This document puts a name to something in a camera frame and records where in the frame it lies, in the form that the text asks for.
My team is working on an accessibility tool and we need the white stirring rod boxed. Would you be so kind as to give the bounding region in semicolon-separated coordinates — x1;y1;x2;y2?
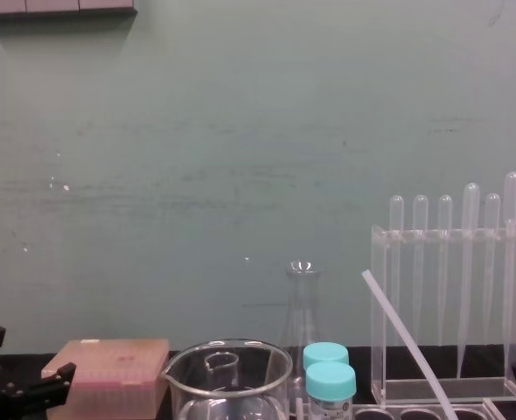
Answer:
360;269;461;420

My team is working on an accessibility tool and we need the pink pipette tip box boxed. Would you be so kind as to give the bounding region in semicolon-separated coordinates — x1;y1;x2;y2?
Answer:
40;337;172;417

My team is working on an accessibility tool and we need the clear acrylic pipette rack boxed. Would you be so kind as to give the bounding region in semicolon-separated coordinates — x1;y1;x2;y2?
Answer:
369;220;516;409

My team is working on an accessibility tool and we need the clear holder with round holes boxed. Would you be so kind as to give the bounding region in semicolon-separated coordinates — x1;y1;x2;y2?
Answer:
352;395;505;420

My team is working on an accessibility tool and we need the small glass beaker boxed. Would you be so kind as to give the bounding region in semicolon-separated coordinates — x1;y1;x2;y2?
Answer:
203;351;241;391

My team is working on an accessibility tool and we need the vial with teal cap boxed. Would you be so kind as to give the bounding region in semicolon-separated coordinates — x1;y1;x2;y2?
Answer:
304;361;358;420
302;341;351;369

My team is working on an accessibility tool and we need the large glass beaker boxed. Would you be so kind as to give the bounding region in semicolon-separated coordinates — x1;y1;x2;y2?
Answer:
160;337;295;420

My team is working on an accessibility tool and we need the glass conical flask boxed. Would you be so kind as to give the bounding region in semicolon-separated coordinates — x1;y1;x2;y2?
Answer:
278;259;325;397

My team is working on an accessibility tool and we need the grey wall cabinet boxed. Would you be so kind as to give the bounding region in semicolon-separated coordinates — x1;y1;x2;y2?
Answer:
0;0;139;19

